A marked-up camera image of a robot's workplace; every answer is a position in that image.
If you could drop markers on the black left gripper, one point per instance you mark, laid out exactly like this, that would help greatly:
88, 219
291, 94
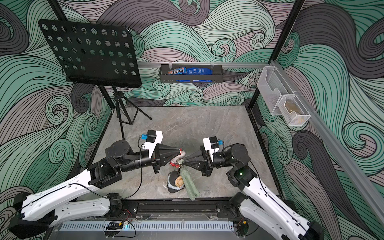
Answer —
158, 154

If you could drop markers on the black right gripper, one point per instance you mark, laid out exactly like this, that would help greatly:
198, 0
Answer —
206, 162

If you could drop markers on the red white plush decoration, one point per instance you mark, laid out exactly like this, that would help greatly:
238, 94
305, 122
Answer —
176, 162

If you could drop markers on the penguin plush decoration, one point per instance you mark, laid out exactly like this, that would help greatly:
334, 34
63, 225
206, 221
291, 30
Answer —
175, 182

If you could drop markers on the green fabric bag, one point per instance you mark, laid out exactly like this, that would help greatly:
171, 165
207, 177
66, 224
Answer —
191, 188

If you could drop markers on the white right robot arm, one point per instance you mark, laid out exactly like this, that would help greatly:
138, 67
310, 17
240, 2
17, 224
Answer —
254, 201

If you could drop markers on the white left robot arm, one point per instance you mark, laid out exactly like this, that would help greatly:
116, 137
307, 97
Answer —
36, 213

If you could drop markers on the blue candy packet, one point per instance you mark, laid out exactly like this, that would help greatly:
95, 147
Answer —
190, 71

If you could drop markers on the black music stand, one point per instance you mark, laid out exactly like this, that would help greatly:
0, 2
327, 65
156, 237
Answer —
96, 54

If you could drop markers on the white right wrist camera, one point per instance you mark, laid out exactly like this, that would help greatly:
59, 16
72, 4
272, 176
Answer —
212, 145

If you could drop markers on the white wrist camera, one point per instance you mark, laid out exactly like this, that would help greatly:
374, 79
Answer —
212, 145
152, 138

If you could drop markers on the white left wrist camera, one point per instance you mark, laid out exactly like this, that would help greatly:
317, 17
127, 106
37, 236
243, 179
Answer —
152, 138

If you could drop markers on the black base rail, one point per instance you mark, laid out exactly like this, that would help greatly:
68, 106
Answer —
209, 208

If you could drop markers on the black wall shelf tray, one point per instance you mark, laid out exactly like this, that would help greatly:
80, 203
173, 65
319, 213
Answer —
216, 77

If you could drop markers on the small clear wall bin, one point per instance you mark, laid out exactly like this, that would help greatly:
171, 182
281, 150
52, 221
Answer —
293, 113

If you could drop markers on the large clear wall bin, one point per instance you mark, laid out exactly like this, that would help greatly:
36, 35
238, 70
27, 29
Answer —
273, 86

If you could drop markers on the white slotted cable duct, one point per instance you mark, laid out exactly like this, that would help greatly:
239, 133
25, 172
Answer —
152, 226

